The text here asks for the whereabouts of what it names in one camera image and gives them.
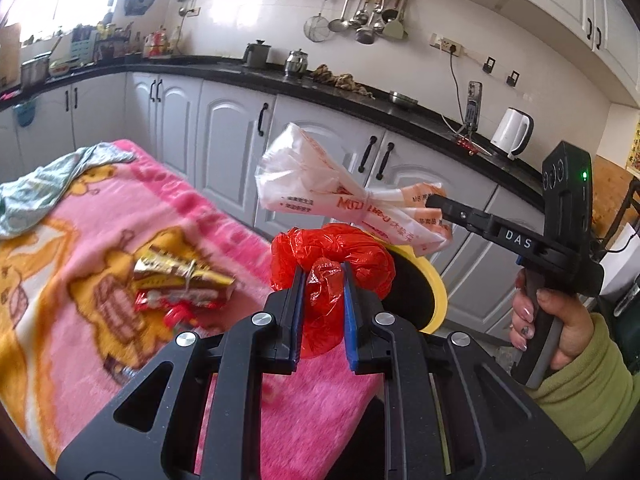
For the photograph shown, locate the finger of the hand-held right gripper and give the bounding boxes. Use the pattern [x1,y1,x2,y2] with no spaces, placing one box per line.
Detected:
[425,194,501,243]

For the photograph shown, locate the dark metal pot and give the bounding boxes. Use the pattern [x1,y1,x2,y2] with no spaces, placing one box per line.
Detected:
[244,39,272,68]

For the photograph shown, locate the person's right hand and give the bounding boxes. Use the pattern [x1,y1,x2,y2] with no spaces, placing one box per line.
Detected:
[509,282,608,373]

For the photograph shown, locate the black kitchen countertop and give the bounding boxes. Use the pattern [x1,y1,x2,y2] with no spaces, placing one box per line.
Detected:
[0,55,548,191]

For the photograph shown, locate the brown lumpy heap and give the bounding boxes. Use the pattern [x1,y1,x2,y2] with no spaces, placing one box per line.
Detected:
[311,63,375,98]

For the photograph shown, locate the light blue cloth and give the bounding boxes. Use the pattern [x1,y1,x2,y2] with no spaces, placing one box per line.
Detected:
[0,142,136,238]

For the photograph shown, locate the black charging cable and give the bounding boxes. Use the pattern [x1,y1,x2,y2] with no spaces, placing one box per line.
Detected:
[442,50,473,133]

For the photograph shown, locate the teal dish rack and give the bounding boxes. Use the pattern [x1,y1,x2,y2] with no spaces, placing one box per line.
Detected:
[70,27,98,63]

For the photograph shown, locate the gold brown wrapper bundle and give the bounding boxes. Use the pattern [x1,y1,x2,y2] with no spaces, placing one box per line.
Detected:
[132,245,236,306]

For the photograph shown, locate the person's right forearm green sleeve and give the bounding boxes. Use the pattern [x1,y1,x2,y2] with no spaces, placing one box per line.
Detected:
[530,312,640,471]

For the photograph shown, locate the phone on stand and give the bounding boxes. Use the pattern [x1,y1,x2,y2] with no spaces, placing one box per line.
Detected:
[466,80,483,133]

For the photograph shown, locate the red white snack wrapper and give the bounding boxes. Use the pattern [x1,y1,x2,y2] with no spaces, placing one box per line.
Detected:
[135,287,223,333]

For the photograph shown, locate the steel teapot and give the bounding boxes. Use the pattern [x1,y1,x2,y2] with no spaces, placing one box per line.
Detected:
[285,49,308,77]

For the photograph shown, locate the yellow-rimmed black trash bin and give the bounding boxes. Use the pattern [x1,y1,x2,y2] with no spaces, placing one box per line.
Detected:
[360,230,448,335]

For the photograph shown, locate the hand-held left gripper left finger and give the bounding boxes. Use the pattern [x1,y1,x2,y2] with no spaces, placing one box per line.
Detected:
[55,265,307,480]

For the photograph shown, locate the row of hanging kitchen utensils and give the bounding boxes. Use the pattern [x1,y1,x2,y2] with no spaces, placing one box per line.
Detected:
[327,0,408,45]

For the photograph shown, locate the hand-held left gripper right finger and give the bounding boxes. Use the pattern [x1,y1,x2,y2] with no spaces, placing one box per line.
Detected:
[342,261,587,480]

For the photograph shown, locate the white printed plastic bag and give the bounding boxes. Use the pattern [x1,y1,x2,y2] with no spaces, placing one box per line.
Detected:
[255,122,453,257]

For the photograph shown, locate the pink printed blanket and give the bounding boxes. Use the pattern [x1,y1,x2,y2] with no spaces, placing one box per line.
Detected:
[0,139,383,480]

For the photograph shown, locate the wooden cutting board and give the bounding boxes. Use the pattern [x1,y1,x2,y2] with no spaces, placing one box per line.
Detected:
[0,22,22,88]

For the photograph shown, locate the red plastic bag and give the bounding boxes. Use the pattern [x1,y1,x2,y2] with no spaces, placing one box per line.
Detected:
[270,224,397,360]

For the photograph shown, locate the blue hanging bin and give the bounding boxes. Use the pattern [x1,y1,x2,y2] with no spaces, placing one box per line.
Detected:
[12,100,38,127]

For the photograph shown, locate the orange red bottle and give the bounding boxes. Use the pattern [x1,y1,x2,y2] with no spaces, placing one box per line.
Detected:
[144,30,168,57]

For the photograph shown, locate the white lower cabinets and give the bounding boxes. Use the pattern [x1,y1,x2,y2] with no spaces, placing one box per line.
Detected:
[0,70,546,341]

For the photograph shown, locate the wire mesh strainer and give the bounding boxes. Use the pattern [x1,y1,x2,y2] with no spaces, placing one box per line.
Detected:
[305,0,337,41]

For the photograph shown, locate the steel stockpot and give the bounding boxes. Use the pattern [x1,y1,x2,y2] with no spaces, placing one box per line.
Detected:
[20,55,51,86]

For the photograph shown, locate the white wall socket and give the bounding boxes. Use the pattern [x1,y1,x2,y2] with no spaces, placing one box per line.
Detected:
[432,34,463,56]

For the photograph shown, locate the white electric kettle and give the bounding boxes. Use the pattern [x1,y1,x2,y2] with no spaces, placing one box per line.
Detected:
[492,107,533,158]

